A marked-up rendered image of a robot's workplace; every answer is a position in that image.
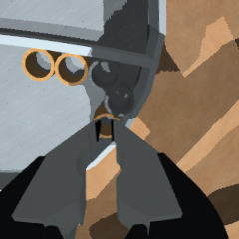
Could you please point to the grey metal bushing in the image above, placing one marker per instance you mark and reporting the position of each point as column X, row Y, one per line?
column 101, row 85
column 122, row 109

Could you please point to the bronze bushing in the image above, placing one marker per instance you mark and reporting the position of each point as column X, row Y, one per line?
column 101, row 111
column 30, row 67
column 64, row 76

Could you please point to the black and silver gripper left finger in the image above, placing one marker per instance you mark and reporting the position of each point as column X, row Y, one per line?
column 50, row 191

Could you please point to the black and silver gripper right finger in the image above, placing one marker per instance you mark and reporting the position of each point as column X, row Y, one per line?
column 152, row 190

